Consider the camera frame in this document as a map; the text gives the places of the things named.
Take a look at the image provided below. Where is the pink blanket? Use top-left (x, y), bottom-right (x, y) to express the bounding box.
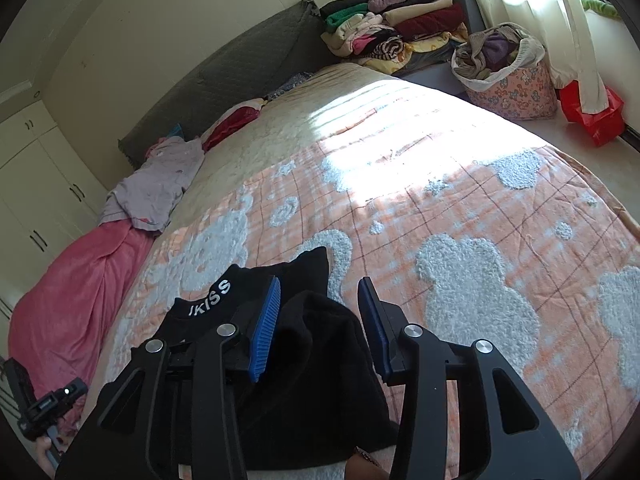
top-left (6, 219), bottom-right (156, 401)

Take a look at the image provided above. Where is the red pillow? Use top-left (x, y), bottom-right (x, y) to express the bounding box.
top-left (201, 98), bottom-right (267, 152)

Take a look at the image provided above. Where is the pile of folded clothes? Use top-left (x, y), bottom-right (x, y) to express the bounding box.
top-left (320, 0), bottom-right (469, 75)

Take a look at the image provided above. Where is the grey bedside cabinet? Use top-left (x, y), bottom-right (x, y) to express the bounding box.
top-left (394, 0), bottom-right (486, 99)

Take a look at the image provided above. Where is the white wardrobe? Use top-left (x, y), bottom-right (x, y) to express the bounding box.
top-left (0, 101), bottom-right (107, 358)

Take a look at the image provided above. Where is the black orange knit sweater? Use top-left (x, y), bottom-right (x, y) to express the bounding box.
top-left (55, 245), bottom-right (402, 480)

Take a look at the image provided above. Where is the peach patterned bed quilt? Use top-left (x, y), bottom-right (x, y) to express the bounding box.
top-left (90, 64), bottom-right (639, 478)

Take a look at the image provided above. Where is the lilac pyjama garment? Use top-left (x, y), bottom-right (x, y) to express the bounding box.
top-left (99, 136), bottom-right (204, 233)

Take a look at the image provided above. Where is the cream curtain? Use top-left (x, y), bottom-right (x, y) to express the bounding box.
top-left (476, 0), bottom-right (608, 114)

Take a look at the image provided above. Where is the green cloth on sill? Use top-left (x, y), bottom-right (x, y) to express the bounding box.
top-left (580, 0), bottom-right (622, 21)

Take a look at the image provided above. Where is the red bag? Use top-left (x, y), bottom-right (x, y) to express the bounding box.
top-left (556, 79), bottom-right (626, 148)

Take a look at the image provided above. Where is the floral laundry basket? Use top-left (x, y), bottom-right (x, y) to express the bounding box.
top-left (450, 22), bottom-right (558, 120)

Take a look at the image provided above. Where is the left hand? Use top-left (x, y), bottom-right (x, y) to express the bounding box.
top-left (35, 434), bottom-right (73, 479)

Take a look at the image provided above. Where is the grey padded headboard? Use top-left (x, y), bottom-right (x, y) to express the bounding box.
top-left (118, 0), bottom-right (334, 168)

